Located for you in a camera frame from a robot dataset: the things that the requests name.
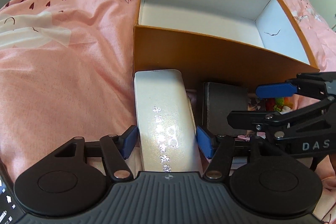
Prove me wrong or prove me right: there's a colourful small toy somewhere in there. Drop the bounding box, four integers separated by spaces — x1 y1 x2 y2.
265 97 294 113

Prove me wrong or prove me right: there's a dark card box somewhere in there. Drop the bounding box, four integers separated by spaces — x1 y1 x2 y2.
202 82 248 136

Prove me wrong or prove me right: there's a pink patterned duvet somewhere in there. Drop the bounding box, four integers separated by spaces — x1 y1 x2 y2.
1 0 335 223

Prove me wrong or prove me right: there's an orange cardboard box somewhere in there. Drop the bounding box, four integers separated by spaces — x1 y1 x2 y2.
133 0 318 90

